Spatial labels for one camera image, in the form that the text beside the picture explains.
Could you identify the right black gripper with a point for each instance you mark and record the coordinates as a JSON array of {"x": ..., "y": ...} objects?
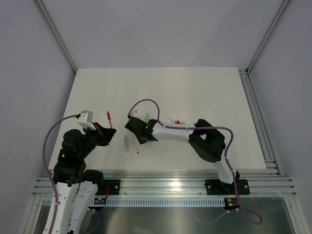
[{"x": 140, "y": 140}]

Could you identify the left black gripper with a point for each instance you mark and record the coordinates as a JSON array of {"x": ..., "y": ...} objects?
[{"x": 105, "y": 134}]

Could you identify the red gel pen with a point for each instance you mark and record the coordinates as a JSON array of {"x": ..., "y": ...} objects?
[{"x": 109, "y": 117}]

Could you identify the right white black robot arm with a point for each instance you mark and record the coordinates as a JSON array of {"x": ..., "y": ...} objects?
[{"x": 210, "y": 143}]

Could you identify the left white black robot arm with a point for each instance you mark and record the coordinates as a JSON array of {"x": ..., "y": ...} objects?
[{"x": 74, "y": 186}]

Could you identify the green highlighter marker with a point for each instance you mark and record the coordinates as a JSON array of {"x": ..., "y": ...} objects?
[{"x": 147, "y": 118}]

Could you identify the pink highlighter marker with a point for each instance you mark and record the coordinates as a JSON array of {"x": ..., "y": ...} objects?
[{"x": 126, "y": 144}]

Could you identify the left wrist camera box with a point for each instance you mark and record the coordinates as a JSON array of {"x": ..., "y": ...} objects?
[{"x": 85, "y": 120}]

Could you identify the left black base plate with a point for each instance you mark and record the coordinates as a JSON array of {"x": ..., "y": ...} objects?
[{"x": 109, "y": 187}]

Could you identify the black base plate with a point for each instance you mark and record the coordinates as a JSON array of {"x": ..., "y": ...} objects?
[
  {"x": 109, "y": 187},
  {"x": 216, "y": 187}
]

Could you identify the aluminium front rail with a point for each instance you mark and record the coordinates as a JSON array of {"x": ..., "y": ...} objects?
[{"x": 262, "y": 183}]

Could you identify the white slotted cable duct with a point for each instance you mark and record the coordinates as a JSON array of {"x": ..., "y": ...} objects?
[{"x": 163, "y": 202}]

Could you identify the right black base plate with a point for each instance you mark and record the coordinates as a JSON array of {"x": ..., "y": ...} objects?
[{"x": 216, "y": 187}]

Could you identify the right aluminium side rail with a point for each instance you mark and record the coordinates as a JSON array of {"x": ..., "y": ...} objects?
[{"x": 258, "y": 120}]

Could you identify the left aluminium frame post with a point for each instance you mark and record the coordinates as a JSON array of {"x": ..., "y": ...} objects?
[{"x": 55, "y": 33}]

